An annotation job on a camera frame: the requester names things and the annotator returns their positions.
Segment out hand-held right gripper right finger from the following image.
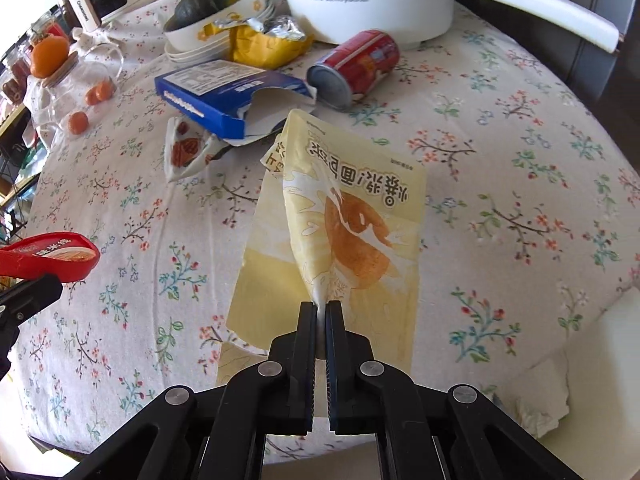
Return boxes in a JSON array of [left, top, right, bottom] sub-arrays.
[[325, 300, 586, 480]]

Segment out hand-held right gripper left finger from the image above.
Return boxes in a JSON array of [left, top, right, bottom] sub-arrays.
[[65, 301, 321, 480]]

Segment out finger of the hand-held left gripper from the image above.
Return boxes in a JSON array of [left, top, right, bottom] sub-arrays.
[[0, 271, 64, 322]]

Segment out red noodle packet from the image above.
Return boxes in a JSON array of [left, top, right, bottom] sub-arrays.
[[0, 232, 101, 283]]

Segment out yellow bread bag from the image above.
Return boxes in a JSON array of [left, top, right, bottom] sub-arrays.
[[215, 108, 428, 391]]

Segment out white nut snack wrapper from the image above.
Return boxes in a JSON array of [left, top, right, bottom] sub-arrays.
[[164, 115, 228, 183]]

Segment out jar of red dried fruit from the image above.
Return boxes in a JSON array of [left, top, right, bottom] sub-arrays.
[[0, 45, 33, 104]]

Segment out glass jar wooden lid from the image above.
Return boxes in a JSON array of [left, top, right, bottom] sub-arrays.
[[42, 52, 125, 127]]

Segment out large orange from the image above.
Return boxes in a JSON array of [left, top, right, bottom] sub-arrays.
[[31, 35, 69, 79]]

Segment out jar with red label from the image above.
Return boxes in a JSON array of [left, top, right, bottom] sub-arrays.
[[27, 10, 68, 45]]

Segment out blue cardboard box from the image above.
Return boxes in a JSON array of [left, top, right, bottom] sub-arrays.
[[154, 59, 318, 147]]

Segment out red drink can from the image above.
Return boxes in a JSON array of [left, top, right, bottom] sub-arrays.
[[306, 29, 401, 112]]

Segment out stack of white plates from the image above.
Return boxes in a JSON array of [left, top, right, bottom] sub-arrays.
[[164, 0, 278, 66]]

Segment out yellow foil snack bag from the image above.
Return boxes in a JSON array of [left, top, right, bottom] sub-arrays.
[[215, 14, 316, 71]]

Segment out white bowl yellow flowers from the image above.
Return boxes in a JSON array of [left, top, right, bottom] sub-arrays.
[[164, 0, 268, 53]]

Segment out green kabocha squash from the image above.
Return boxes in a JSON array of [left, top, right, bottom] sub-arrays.
[[165, 0, 246, 31]]

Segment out white electric pot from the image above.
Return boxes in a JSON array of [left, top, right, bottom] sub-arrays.
[[274, 0, 626, 53]]

